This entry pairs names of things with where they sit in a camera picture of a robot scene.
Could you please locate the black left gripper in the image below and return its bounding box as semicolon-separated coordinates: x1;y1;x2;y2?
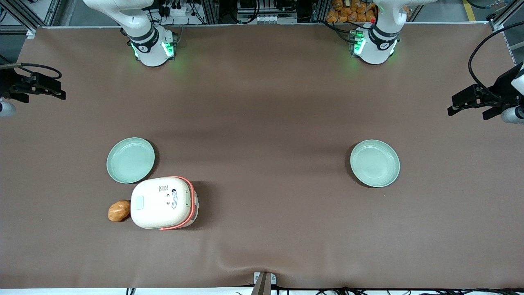
447;61;524;117

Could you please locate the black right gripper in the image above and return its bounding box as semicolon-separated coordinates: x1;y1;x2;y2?
0;67;66;104

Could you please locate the cream rice cooker orange trim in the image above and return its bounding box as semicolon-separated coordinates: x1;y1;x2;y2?
130;176;200;231

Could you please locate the pale green plate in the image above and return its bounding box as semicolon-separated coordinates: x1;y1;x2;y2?
350;140;400;188
106;137;156;184

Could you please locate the brown potato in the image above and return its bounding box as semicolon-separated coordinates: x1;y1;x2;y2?
108;199;131;223

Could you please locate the white power strip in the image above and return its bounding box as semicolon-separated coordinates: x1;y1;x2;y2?
160;3;194;19

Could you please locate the bag of orange bread rolls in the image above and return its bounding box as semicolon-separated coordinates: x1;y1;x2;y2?
326;0;378;24

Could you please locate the brown table cover mat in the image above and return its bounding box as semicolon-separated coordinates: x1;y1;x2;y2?
0;23;524;290

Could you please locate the grey electronics box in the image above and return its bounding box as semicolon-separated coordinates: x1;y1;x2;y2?
237;0;298;24

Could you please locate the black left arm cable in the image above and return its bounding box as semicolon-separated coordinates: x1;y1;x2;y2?
468;20;524;104

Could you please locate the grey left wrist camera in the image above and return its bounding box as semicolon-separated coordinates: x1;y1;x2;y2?
501;105;524;125

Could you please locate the aluminium frame profile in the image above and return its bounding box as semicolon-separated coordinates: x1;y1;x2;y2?
486;0;524;32
0;0;60;34

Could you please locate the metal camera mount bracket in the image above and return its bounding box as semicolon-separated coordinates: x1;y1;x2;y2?
251;272;277;295

